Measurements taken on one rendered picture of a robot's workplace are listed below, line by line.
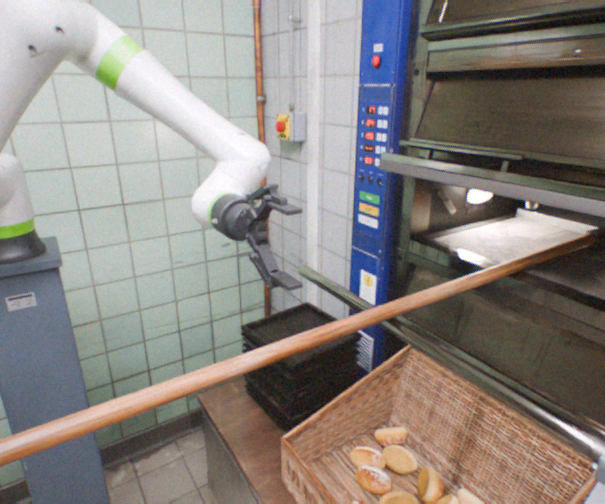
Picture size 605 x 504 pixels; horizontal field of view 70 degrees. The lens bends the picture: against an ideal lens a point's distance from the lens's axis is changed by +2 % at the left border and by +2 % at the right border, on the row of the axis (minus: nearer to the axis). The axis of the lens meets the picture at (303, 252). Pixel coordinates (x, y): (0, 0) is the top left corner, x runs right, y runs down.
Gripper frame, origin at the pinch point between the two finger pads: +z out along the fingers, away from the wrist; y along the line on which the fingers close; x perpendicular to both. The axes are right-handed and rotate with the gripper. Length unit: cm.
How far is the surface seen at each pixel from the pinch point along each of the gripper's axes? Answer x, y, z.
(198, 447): -7, 134, -101
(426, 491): -34, 70, 8
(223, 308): -30, 72, -115
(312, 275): -17.7, 16.8, -20.1
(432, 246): -56, 16, -17
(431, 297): -28.2, 13.9, 7.3
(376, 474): -26, 69, -2
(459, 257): -55, 16, -7
